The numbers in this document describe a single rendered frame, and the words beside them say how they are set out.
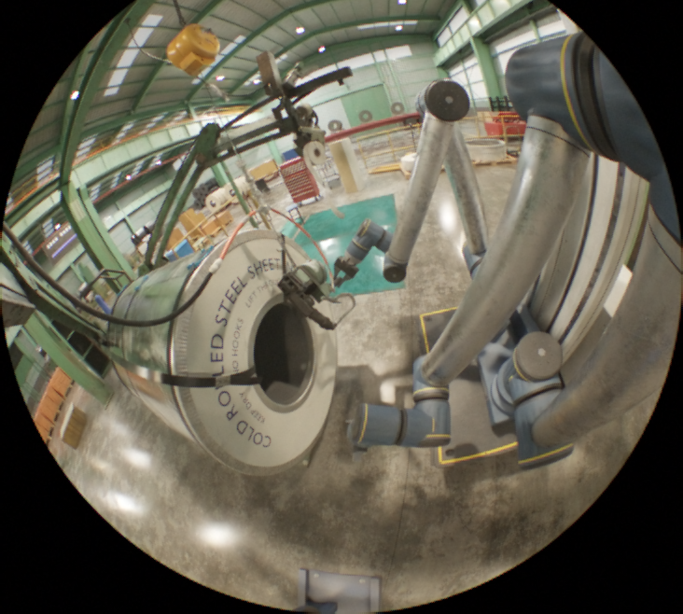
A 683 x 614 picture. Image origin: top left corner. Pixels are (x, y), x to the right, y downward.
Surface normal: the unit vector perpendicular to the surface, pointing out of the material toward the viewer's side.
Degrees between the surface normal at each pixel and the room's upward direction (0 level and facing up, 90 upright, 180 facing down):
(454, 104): 90
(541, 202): 76
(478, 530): 0
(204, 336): 90
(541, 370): 6
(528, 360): 6
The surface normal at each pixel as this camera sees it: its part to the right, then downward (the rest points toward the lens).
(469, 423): -0.33, -0.76
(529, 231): -0.72, 0.43
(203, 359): 0.93, -0.15
